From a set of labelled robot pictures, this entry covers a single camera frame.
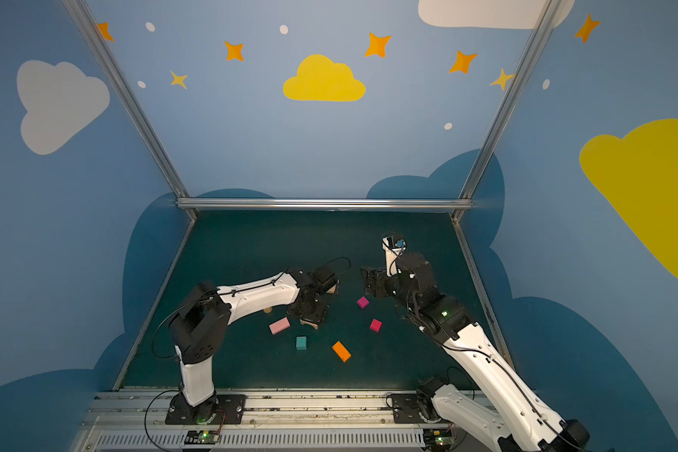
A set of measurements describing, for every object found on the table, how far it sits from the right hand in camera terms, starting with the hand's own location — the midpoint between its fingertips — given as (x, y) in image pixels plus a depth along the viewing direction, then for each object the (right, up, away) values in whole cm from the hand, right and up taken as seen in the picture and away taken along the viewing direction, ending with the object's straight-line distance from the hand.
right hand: (379, 264), depth 72 cm
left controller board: (-46, -44, -2) cm, 64 cm away
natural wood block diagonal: (-19, -20, +14) cm, 31 cm away
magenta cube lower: (+1, -21, +17) cm, 27 cm away
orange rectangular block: (-10, -28, +12) cm, 32 cm away
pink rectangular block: (-30, -21, +17) cm, 40 cm away
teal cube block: (-23, -25, +12) cm, 36 cm away
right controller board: (+15, -45, -1) cm, 48 cm away
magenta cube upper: (-3, -15, +23) cm, 28 cm away
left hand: (-18, -19, +16) cm, 31 cm away
